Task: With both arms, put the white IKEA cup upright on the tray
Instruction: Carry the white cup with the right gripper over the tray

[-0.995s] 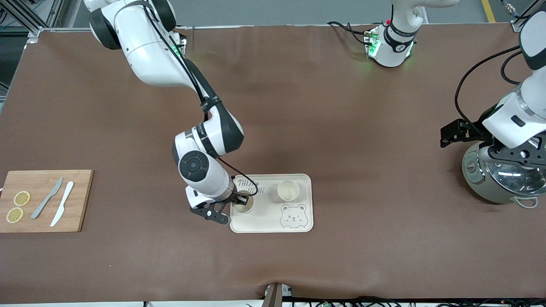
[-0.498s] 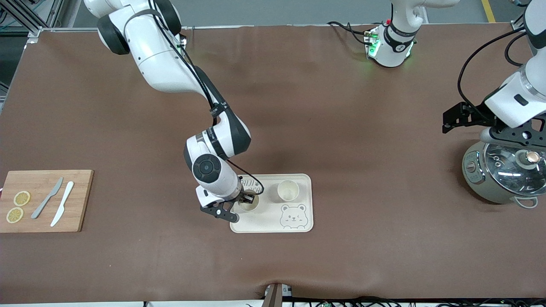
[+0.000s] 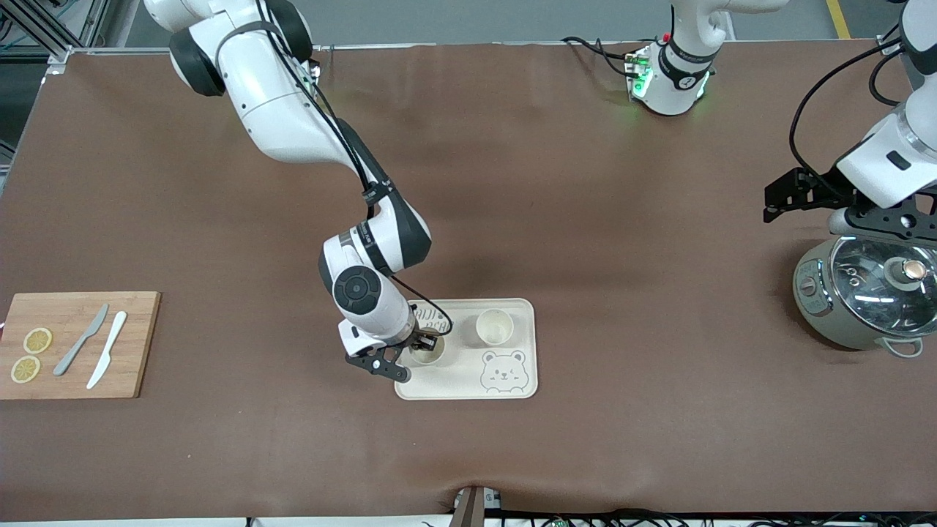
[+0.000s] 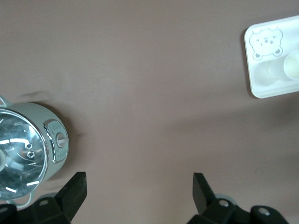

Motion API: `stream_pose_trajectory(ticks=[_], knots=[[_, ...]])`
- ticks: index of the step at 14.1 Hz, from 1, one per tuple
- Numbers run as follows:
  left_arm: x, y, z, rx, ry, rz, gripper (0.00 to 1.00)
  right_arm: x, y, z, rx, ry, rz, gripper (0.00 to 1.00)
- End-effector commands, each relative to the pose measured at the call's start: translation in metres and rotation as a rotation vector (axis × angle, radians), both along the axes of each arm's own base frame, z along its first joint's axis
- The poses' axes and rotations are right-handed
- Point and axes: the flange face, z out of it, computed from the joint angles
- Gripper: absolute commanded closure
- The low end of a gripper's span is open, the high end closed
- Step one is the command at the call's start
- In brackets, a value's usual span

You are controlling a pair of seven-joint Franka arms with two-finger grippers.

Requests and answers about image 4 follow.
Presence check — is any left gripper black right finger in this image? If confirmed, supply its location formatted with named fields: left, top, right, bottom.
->
left=192, top=172, right=215, bottom=215

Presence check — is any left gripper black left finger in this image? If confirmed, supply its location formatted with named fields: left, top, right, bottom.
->
left=55, top=171, right=88, bottom=221

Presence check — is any white plastic cup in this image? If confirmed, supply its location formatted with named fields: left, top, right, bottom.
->
left=267, top=49, right=299, bottom=81

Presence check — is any cream tray with bear print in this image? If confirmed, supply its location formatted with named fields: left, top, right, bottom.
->
left=244, top=15, right=299, bottom=99

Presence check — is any glass pot lid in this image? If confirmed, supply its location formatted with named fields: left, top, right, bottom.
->
left=0, top=107, right=49, bottom=200

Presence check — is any grey-green electric pot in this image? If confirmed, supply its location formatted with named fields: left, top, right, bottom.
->
left=0, top=95, right=70, bottom=206

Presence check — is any brown table cover mat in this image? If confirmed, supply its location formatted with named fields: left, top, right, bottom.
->
left=0, top=0, right=299, bottom=224

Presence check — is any black left wrist camera bracket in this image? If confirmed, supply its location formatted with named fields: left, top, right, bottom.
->
left=0, top=195, right=289, bottom=224

